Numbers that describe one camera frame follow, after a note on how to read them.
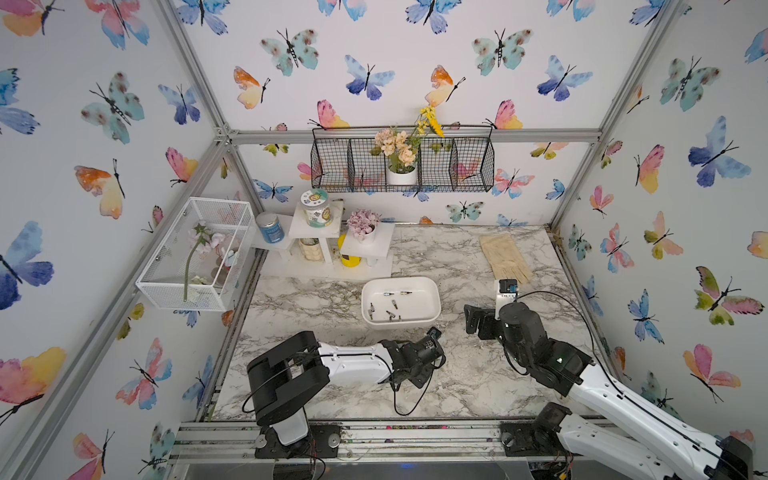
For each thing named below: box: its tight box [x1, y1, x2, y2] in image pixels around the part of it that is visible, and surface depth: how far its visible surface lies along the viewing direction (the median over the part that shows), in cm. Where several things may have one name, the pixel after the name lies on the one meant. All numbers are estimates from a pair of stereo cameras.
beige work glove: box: [479, 233, 534, 285], surface depth 113 cm
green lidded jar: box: [300, 188, 333, 229], surface depth 87 cm
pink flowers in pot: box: [346, 209, 383, 244], surface depth 89 cm
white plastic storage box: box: [361, 276, 442, 330], surface depth 100 cm
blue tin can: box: [256, 212, 285, 244], surface depth 93 cm
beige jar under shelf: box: [299, 237, 325, 262], surface depth 106 cm
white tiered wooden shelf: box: [252, 201, 396, 279], surface depth 104 cm
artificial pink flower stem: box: [183, 221, 226, 302], surface depth 76 cm
